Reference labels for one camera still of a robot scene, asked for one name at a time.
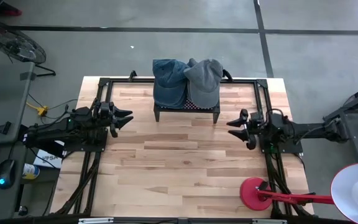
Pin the black wedge-shaped holder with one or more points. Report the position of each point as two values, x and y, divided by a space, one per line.
2 129

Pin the red desk lamp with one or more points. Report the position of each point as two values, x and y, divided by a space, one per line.
253 194

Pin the black floor fan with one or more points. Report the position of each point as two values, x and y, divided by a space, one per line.
14 43

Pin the black computer mouse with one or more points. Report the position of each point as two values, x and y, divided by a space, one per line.
5 172

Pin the white printed box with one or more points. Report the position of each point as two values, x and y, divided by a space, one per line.
47 159

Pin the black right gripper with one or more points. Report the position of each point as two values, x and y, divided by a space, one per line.
258 126

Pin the yellow power plug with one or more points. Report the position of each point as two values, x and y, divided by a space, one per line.
43 111

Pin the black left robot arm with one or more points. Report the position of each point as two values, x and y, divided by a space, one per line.
61 135

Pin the grey side desk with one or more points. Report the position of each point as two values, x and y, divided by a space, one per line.
2 93

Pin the silver metal bracket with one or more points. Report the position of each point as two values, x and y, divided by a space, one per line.
95 220
269 221

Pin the black perforated metal stand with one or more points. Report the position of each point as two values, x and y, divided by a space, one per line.
210 110

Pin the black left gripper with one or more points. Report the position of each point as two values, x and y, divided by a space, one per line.
106 113

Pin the small black round object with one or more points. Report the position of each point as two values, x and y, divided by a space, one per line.
23 210

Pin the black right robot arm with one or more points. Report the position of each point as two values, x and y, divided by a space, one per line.
309 130

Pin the person's foot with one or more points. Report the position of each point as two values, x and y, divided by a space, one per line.
9 11

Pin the black aluminium table frame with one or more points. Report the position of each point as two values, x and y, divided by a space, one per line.
129 80

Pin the black metal cart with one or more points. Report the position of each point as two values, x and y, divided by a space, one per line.
337 115

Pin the white yellow drink can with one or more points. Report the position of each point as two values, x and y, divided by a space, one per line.
30 171

